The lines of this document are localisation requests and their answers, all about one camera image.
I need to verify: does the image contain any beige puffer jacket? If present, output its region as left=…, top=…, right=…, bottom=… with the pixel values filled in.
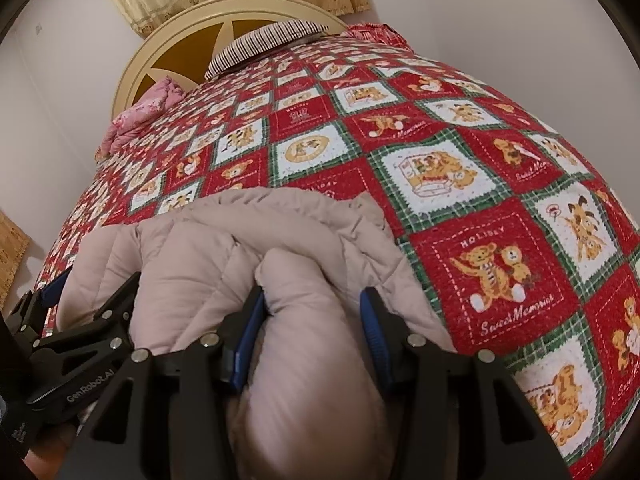
left=56, top=188, right=452, bottom=479

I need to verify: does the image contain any red patchwork teddy bear quilt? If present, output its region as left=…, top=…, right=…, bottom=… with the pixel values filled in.
left=40, top=37, right=639, bottom=479

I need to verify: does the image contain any pink folded blanket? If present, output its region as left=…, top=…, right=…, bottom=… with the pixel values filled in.
left=94, top=76, right=186, bottom=164

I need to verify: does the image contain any cream wooden headboard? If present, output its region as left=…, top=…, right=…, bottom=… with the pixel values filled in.
left=111, top=0, right=346, bottom=117

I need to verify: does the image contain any red plaid cloth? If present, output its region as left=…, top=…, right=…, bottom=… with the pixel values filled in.
left=340, top=23, right=413, bottom=53

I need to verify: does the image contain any striped pillow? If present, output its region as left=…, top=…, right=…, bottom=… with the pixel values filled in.
left=204, top=20, right=328, bottom=80

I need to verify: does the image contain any brown wooden furniture piece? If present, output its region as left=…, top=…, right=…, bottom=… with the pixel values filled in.
left=0, top=211, right=30, bottom=307

